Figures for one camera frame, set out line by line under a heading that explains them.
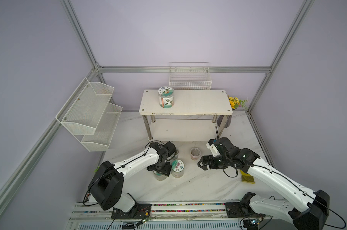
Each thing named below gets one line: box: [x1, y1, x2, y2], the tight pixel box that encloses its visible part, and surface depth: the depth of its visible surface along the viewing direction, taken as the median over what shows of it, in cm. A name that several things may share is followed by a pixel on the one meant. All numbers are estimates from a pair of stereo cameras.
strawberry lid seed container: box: [158, 86, 175, 109], surface depth 72 cm
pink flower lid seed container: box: [171, 159, 186, 178], surface depth 83 cm
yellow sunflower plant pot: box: [217, 95, 248, 129], surface depth 92 cm
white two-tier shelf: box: [138, 89, 233, 142], surface depth 80 cm
